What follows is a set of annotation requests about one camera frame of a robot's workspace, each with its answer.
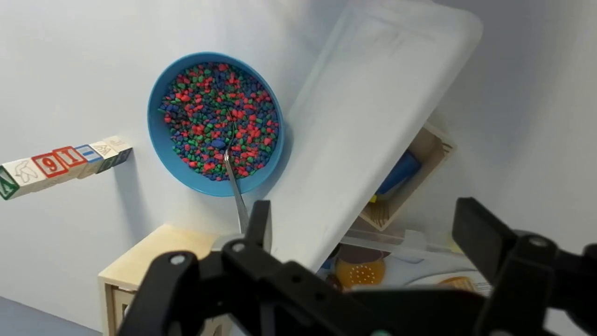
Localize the wooden crate with drawings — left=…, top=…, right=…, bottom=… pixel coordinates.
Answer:
left=358, top=122, right=457, bottom=232

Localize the heap of coloured gravel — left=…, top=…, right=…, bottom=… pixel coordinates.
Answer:
left=159, top=63, right=280, bottom=182

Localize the transparent plastic bowl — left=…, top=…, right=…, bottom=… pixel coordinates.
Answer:
left=317, top=228, right=496, bottom=296

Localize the wooden block with red nine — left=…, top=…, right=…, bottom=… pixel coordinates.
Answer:
left=31, top=152, right=69, bottom=183

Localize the wooden block with line drawing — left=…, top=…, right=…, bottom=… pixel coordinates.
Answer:
left=89, top=140, right=119, bottom=173

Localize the orange toy strainer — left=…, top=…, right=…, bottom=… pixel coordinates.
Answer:
left=335, top=258, right=387, bottom=289

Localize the blue bowl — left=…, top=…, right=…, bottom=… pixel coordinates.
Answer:
left=147, top=52, right=285, bottom=197

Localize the wooden block with faint drawing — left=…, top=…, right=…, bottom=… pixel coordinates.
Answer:
left=103, top=135, right=133, bottom=166

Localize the wooden block with red one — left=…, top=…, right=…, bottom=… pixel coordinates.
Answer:
left=52, top=146, right=89, bottom=179

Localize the large white plastic lid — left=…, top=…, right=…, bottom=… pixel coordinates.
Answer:
left=268, top=0, right=484, bottom=273

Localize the wooden block with green letter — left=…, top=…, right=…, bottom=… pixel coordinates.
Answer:
left=0, top=166, right=21, bottom=201

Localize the wooden block with blue sign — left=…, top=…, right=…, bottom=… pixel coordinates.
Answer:
left=75, top=144, right=105, bottom=177

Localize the metal spoon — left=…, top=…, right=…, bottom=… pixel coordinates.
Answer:
left=212, top=119, right=252, bottom=252

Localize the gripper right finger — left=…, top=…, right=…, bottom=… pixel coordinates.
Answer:
left=451, top=197, right=597, bottom=336

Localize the wooden block with bird drawing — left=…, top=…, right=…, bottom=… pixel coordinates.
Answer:
left=1, top=158, right=49, bottom=195

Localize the light wooden box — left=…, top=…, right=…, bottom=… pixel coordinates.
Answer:
left=98, top=224, right=234, bottom=336

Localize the blue object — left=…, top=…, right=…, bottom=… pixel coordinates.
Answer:
left=375, top=149, right=423, bottom=197

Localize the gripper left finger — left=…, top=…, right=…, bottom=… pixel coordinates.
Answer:
left=117, top=200, right=375, bottom=336

